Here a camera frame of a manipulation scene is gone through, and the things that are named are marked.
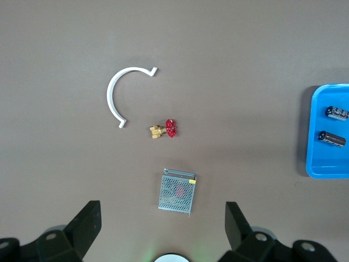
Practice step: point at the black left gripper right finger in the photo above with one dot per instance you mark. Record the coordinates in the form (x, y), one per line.
(237, 229)

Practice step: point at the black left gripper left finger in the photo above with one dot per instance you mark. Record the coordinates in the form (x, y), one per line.
(81, 226)

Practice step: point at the brown cylindrical capacitor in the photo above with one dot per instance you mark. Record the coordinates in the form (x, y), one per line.
(332, 139)

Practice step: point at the black printed capacitor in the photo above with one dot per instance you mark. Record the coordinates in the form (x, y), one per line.
(338, 112)

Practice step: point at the perforated metal power supply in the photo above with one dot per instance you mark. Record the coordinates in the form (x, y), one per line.
(175, 193)

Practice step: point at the blue plastic tray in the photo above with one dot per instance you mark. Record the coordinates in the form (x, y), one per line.
(316, 152)

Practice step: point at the brass valve red handwheel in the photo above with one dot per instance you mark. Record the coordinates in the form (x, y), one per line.
(171, 128)

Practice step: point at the white curved plastic bracket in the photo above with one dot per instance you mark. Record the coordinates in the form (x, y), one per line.
(109, 95)

